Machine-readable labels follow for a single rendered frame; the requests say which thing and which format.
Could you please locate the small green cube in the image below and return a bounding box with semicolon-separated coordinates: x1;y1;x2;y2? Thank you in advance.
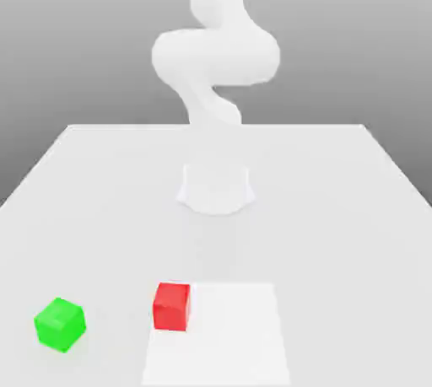
33;296;88;354

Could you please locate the small red cube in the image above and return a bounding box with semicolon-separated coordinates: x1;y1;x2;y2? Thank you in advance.
152;281;192;332

